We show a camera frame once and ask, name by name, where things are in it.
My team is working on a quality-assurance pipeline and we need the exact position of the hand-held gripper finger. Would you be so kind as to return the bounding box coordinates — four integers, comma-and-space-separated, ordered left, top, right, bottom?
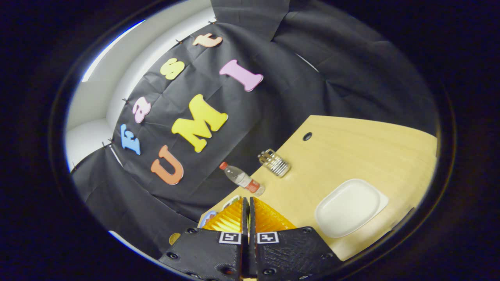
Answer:
249, 197, 344, 281
158, 197, 249, 281

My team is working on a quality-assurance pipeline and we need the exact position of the small white dish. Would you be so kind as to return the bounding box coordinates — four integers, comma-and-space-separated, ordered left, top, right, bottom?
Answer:
222, 195, 241, 211

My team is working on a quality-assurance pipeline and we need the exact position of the blue plate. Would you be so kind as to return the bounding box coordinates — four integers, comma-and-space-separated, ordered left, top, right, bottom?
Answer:
198, 210, 217, 229

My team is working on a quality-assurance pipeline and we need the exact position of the clear bottle with red cap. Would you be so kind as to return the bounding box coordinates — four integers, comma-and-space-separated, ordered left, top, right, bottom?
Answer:
219, 162, 265, 197

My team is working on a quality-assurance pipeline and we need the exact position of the white square plate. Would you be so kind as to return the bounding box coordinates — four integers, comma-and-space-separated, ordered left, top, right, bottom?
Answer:
314, 179, 389, 238

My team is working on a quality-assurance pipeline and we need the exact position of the metal wire holder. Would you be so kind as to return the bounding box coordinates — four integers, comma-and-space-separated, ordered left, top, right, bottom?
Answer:
258, 149, 291, 178

